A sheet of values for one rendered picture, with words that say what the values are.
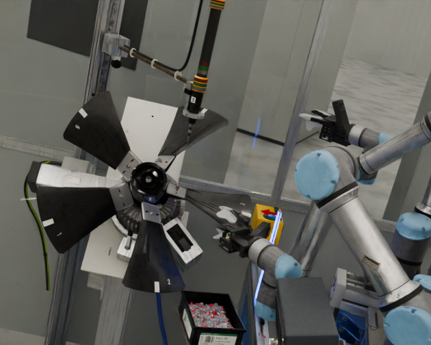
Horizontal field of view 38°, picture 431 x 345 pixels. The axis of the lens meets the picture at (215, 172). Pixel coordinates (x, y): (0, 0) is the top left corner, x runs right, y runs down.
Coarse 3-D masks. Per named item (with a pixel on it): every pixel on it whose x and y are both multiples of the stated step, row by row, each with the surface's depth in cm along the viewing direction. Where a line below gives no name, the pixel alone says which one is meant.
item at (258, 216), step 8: (256, 208) 243; (264, 208) 244; (272, 208) 246; (256, 216) 237; (264, 216) 234; (280, 216) 239; (256, 224) 233; (272, 224) 233; (280, 224) 233; (280, 232) 234
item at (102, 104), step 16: (96, 96) 211; (96, 112) 210; (112, 112) 208; (96, 128) 210; (112, 128) 208; (80, 144) 213; (96, 144) 211; (112, 144) 208; (128, 144) 206; (112, 160) 210
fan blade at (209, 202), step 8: (192, 192) 208; (200, 192) 210; (208, 192) 212; (216, 192) 214; (192, 200) 203; (200, 200) 204; (208, 200) 206; (216, 200) 208; (224, 200) 210; (232, 200) 212; (240, 200) 213; (248, 200) 214; (200, 208) 201; (208, 208) 202; (216, 208) 204; (232, 208) 207; (240, 208) 209; (248, 208) 210; (216, 216) 201; (232, 224) 201
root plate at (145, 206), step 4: (144, 204) 201; (148, 204) 203; (144, 208) 201; (148, 208) 203; (152, 208) 204; (156, 208) 206; (144, 212) 200; (148, 212) 202; (156, 212) 205; (144, 216) 199; (148, 216) 201; (152, 216) 203; (156, 216) 205; (152, 220) 202; (156, 220) 204; (160, 220) 206
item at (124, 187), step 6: (120, 186) 202; (126, 186) 203; (114, 192) 202; (120, 192) 203; (126, 192) 204; (114, 198) 203; (126, 198) 205; (114, 204) 204; (120, 204) 205; (126, 204) 206; (132, 204) 206
